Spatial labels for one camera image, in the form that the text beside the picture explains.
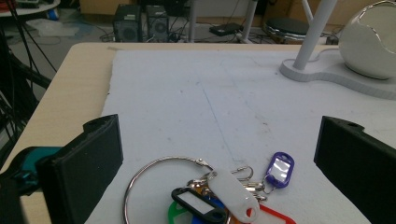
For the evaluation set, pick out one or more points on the white stand with pole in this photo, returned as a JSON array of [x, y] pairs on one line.
[[311, 37]]

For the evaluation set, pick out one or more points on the clear plastic bag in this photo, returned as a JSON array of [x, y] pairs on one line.
[[53, 28]]

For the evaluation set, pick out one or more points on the black computer tower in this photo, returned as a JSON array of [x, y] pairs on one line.
[[127, 25], [157, 25]]

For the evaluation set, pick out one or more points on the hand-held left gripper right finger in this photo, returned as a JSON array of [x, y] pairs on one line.
[[358, 161]]

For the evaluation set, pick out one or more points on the white table leg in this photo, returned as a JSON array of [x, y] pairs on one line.
[[249, 21], [193, 21]]

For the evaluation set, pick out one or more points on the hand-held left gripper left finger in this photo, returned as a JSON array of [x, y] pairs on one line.
[[77, 174]]

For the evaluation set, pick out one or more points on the white foam mat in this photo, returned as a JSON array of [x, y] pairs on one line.
[[186, 109]]

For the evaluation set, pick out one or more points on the cardboard box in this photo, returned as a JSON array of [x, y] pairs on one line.
[[348, 9]]

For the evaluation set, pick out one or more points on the flat black device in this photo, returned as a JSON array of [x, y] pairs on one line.
[[225, 29]]

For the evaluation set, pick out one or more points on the white egg-shaped bowl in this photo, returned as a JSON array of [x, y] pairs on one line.
[[367, 46]]

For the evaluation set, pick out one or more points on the round white table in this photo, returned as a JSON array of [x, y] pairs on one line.
[[31, 9]]

